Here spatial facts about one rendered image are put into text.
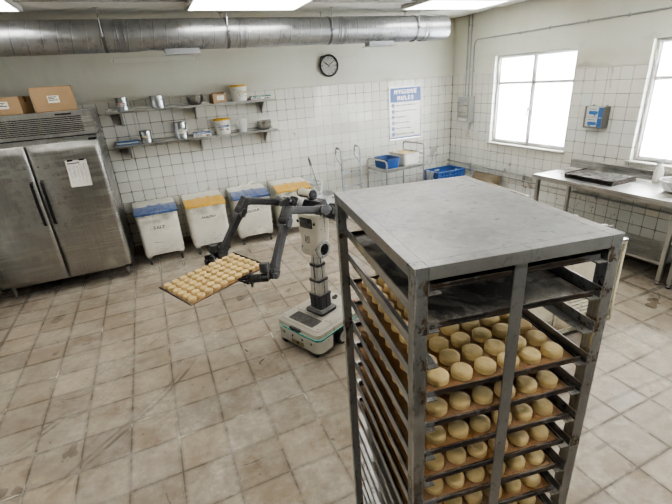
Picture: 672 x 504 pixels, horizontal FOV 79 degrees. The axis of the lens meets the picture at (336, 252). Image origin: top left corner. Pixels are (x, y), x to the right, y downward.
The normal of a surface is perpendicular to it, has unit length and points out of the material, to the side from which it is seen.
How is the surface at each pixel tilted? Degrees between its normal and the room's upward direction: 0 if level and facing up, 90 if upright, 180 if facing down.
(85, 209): 90
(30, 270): 90
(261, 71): 90
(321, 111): 90
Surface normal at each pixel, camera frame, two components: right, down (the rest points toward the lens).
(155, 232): 0.42, 0.34
